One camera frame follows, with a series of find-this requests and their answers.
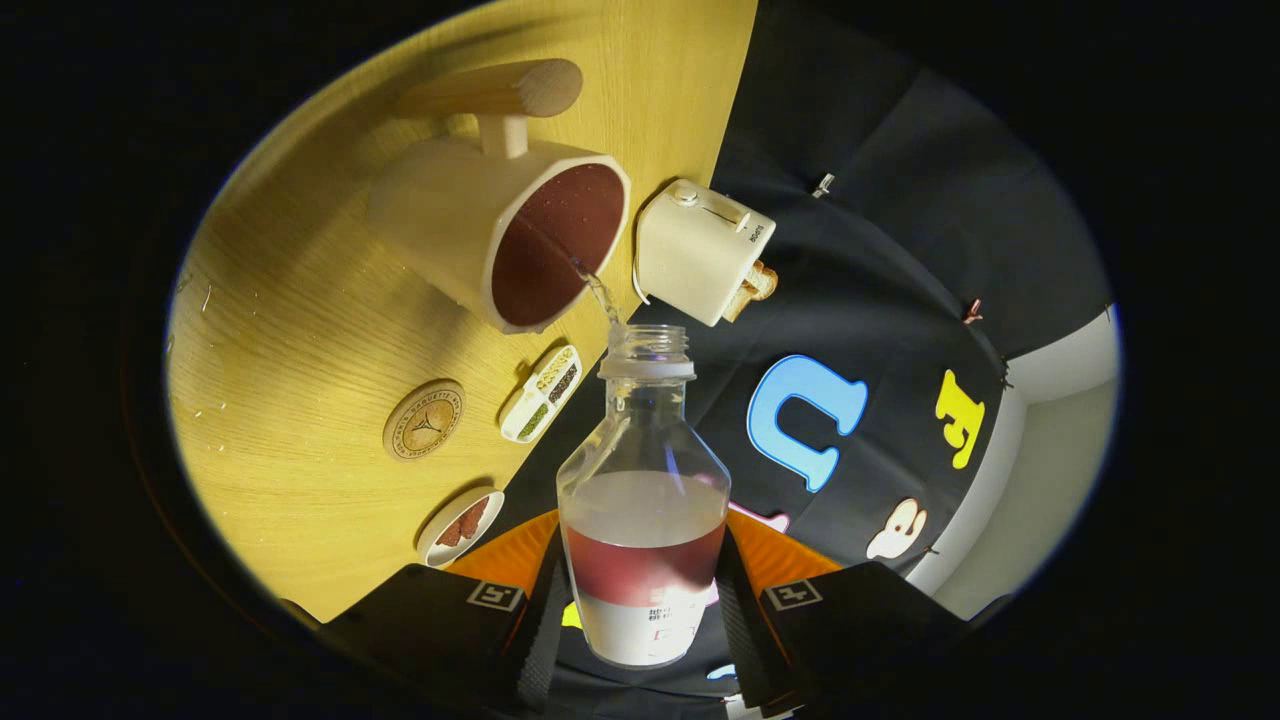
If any white round plate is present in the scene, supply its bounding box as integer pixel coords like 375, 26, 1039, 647
416, 487, 506, 569

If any cream toaster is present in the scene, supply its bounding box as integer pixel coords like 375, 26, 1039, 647
634, 179, 777, 328

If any wooden table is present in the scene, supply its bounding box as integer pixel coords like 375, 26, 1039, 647
165, 0, 759, 623

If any round wooden coaster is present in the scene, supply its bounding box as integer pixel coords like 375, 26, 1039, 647
382, 379, 467, 462

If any white divided seasoning dish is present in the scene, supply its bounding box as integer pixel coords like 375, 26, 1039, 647
498, 344, 583, 445

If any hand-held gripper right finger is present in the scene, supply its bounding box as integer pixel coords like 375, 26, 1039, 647
712, 508, 969, 716

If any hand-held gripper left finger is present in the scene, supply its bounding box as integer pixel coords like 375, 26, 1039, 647
320, 508, 569, 716

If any cream cup wooden handle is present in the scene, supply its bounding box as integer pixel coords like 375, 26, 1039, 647
366, 58, 633, 335

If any clear juice bottle red label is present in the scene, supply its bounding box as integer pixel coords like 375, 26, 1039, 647
556, 323, 733, 669

